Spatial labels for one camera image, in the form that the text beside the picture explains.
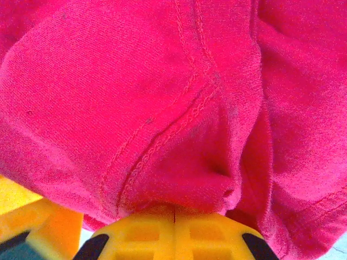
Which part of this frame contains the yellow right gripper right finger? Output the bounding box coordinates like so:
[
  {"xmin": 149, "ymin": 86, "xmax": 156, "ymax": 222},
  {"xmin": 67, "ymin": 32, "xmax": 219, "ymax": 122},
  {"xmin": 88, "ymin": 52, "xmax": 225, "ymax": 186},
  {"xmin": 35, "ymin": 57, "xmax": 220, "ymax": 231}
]
[{"xmin": 173, "ymin": 205, "xmax": 280, "ymax": 260}]

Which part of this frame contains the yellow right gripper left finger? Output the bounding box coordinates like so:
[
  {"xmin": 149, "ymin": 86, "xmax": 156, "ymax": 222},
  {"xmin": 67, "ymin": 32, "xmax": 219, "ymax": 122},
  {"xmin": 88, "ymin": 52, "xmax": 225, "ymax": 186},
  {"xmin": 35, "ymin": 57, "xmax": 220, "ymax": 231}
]
[{"xmin": 77, "ymin": 205, "xmax": 174, "ymax": 260}]

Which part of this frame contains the red t-shirt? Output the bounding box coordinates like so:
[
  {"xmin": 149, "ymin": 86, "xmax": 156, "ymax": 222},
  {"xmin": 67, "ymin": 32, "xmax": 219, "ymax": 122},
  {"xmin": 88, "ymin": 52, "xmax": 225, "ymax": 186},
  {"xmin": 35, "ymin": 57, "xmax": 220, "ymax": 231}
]
[{"xmin": 0, "ymin": 0, "xmax": 347, "ymax": 260}]

